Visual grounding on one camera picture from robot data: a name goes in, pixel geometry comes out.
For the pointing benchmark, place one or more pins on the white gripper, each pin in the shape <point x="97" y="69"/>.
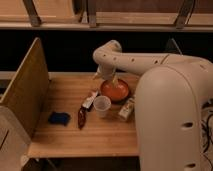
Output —
<point x="106" y="73"/>

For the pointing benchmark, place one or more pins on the small clear bottle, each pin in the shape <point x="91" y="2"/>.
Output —
<point x="127" y="109"/>

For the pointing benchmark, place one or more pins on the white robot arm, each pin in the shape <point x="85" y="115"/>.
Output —
<point x="169" y="97"/>

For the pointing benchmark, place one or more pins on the orange ceramic bowl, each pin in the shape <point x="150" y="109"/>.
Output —
<point x="117" y="92"/>

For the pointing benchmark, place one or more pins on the white plastic cup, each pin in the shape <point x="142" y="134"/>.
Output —
<point x="102" y="105"/>

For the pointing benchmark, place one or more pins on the dark red chip bag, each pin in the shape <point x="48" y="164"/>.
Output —
<point x="81" y="117"/>

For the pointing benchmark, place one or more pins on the blue sponge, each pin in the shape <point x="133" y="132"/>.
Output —
<point x="59" y="118"/>

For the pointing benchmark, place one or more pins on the wooden side panel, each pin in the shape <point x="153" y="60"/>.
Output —
<point x="22" y="101"/>

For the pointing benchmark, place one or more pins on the wooden back shelf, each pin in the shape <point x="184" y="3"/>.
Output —
<point x="125" y="15"/>

